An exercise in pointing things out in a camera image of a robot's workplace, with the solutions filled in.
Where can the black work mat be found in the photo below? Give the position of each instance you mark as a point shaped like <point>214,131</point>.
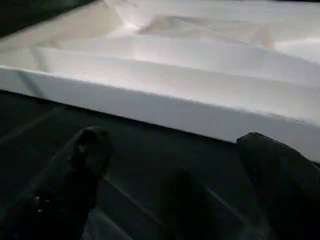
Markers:
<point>150,175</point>

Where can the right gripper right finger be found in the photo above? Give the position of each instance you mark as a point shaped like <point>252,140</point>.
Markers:
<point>287,190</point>

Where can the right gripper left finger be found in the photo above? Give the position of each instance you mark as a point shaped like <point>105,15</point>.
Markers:
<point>62,190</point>

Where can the white plastic table top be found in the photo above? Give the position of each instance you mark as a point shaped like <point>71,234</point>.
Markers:
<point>175,62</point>

